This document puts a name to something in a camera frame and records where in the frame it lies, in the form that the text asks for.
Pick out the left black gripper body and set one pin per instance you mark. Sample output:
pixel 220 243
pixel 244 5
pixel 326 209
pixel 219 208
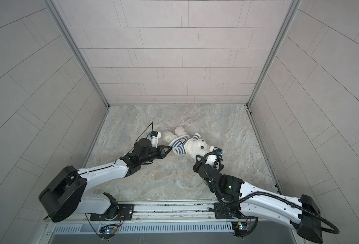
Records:
pixel 152 154

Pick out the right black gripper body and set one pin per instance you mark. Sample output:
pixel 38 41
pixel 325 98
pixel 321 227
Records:
pixel 202 163

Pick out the blue white striped knit sweater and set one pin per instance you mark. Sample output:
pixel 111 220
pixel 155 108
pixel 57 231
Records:
pixel 179 145

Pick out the white plush teddy bear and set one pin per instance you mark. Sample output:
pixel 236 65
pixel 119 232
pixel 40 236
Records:
pixel 198 147

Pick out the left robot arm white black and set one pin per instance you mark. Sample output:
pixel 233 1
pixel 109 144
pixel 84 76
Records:
pixel 66 193

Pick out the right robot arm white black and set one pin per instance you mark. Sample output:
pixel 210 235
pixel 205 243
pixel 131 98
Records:
pixel 245 200

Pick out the white ventilation grille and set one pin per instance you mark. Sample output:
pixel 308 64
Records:
pixel 133 228

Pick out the right green circuit board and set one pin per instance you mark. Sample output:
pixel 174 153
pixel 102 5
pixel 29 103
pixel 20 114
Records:
pixel 240 229

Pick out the green circuit board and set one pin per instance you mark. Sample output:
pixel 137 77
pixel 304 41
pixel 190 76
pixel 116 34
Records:
pixel 240 229
pixel 108 231

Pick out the left green circuit board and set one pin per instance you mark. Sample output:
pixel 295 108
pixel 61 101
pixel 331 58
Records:
pixel 108 231

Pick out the left corner aluminium profile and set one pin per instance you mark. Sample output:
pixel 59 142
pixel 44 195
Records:
pixel 53 11

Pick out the corner aluminium profile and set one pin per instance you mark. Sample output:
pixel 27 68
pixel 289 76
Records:
pixel 53 11
pixel 276 45

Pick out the right corner aluminium profile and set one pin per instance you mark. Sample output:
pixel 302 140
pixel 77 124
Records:
pixel 276 45

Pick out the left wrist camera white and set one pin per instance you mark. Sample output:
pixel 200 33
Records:
pixel 155 136

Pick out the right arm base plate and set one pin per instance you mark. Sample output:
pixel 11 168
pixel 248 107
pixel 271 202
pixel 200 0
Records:
pixel 227 212

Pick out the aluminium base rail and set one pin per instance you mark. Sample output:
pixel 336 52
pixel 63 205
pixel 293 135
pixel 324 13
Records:
pixel 162 210

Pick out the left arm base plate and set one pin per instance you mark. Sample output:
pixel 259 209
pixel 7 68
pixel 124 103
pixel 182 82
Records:
pixel 119 212

